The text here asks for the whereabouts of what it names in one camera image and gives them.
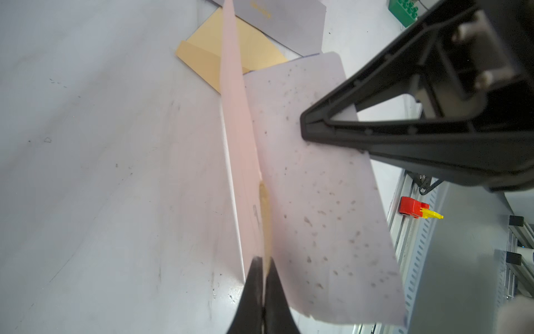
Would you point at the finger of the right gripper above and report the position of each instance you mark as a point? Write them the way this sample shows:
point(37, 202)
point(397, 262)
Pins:
point(450, 98)

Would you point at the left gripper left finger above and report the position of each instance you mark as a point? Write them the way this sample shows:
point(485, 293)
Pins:
point(249, 314)

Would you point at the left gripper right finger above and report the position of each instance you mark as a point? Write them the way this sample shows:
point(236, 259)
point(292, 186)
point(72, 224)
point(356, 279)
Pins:
point(277, 315)

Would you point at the blue floral letter paper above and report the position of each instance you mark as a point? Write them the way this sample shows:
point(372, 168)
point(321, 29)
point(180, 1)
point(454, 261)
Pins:
point(331, 243)

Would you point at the pink envelope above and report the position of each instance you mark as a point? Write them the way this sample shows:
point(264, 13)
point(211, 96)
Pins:
point(242, 149)

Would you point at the grey envelope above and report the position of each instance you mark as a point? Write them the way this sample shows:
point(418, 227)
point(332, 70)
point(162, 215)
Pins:
point(297, 25)

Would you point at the yellow envelope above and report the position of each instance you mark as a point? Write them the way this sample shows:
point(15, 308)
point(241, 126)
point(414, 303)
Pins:
point(202, 51)

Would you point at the small green block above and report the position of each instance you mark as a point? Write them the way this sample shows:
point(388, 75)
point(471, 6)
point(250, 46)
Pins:
point(405, 11)

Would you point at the red emergency stop button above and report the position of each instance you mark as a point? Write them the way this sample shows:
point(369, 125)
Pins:
point(413, 208)

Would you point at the aluminium rail frame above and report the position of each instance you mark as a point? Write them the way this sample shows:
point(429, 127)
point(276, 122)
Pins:
point(412, 239)

